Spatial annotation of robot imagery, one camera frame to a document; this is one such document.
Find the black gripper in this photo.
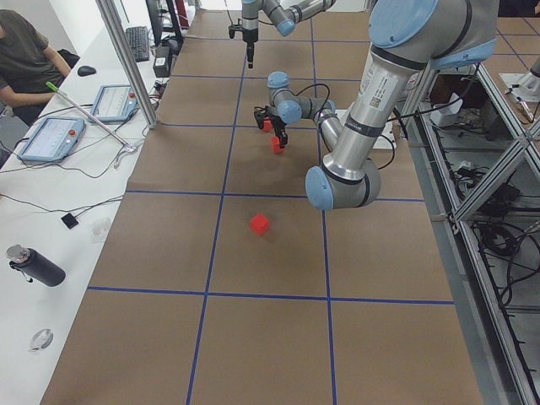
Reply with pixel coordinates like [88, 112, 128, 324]
[253, 106, 288, 147]

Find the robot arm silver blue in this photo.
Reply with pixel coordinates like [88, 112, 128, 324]
[305, 1, 499, 211]
[253, 71, 343, 154]

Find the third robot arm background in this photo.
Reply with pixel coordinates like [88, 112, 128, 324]
[239, 0, 335, 42]

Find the teach pendant far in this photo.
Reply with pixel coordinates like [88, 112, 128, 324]
[90, 84, 138, 123]

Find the teach pendant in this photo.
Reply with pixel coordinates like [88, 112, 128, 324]
[18, 116, 86, 163]
[90, 84, 138, 123]

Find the black keyboard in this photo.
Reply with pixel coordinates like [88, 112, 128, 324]
[125, 26, 150, 62]

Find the black computer mouse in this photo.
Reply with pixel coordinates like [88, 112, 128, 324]
[77, 65, 96, 77]

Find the teach pendant near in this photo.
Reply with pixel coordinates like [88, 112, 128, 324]
[18, 116, 86, 163]

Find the small black square pad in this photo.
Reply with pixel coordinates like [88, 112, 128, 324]
[61, 213, 78, 230]

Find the metal rod green tip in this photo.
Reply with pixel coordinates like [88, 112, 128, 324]
[46, 81, 138, 154]

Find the seated person dark shirt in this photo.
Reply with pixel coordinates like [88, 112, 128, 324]
[1, 9, 71, 126]

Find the black water bottle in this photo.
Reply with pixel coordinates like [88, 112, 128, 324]
[6, 245, 66, 287]

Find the clear tape roll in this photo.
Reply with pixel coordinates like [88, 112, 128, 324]
[29, 328, 54, 352]

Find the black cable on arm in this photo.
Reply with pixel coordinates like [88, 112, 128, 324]
[290, 83, 406, 172]

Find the aluminium frame post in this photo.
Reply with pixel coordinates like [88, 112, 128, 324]
[95, 0, 157, 129]

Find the aluminium frame rack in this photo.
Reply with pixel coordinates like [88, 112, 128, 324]
[395, 55, 539, 404]

